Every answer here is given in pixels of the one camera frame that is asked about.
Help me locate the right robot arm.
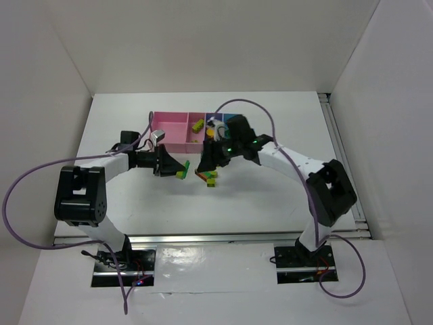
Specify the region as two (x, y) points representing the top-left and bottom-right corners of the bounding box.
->
(151, 112), (357, 259)

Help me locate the dark green plate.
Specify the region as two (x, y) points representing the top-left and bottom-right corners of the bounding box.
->
(182, 160), (190, 179)

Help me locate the brown flat long plate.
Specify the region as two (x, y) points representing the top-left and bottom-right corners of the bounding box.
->
(194, 170), (209, 181)

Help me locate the light blue container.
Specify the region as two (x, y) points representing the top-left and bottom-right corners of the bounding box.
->
(223, 113), (236, 123)

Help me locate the pink container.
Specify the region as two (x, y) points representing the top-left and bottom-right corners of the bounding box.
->
(152, 111), (206, 154)

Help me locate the aluminium front rail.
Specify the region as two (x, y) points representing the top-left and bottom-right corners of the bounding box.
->
(53, 230), (371, 246)

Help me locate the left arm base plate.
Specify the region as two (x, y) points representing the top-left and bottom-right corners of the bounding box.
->
(89, 249), (156, 288)

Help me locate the small lime square brick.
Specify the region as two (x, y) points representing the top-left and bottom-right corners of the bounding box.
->
(206, 178), (217, 188)

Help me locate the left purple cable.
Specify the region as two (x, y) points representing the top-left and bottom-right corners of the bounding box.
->
(2, 112), (156, 316)

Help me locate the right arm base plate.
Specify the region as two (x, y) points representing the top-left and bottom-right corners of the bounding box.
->
(269, 245), (338, 284)

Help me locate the aluminium side rail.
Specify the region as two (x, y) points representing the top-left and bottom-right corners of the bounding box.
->
(317, 93), (371, 239)

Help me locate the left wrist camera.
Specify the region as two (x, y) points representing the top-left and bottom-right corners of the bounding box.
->
(151, 129), (165, 143)

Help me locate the dark green rounded brick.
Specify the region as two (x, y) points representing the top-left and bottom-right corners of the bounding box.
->
(206, 171), (218, 178)

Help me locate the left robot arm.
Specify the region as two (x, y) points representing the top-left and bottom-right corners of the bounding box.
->
(54, 130), (187, 263)

